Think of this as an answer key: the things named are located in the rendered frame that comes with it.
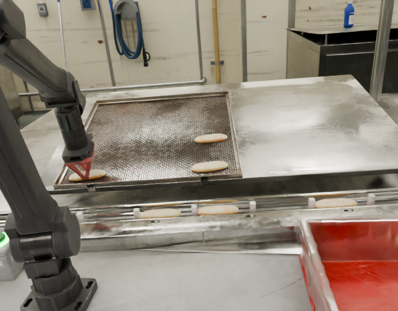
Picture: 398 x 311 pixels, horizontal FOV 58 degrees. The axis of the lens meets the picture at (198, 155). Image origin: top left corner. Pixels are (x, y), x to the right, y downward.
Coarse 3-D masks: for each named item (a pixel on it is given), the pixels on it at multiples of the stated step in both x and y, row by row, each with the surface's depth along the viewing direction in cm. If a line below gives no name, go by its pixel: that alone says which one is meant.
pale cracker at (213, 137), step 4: (200, 136) 110; (204, 136) 109; (208, 136) 109; (212, 136) 109; (216, 136) 109; (220, 136) 109; (224, 136) 109; (196, 140) 109; (200, 140) 108; (204, 140) 108; (208, 140) 108; (212, 140) 108; (216, 140) 108; (220, 140) 108
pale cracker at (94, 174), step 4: (84, 172) 99; (92, 172) 99; (96, 172) 98; (100, 172) 99; (104, 172) 99; (72, 176) 98; (76, 176) 98; (92, 176) 97; (96, 176) 98; (100, 176) 98; (72, 180) 98; (76, 180) 97; (80, 180) 98
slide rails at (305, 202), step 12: (228, 204) 89; (240, 204) 89; (264, 204) 88; (276, 204) 88; (288, 204) 87; (300, 204) 87; (372, 204) 85; (384, 204) 84; (84, 216) 90; (96, 216) 89; (108, 216) 89; (120, 216) 89; (180, 216) 86; (192, 216) 86
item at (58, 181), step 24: (168, 96) 135; (192, 96) 134; (216, 96) 134; (144, 120) 123; (168, 120) 122; (216, 120) 119; (120, 144) 111; (168, 144) 109; (192, 144) 108; (216, 144) 107; (120, 168) 101; (144, 168) 100; (240, 168) 96
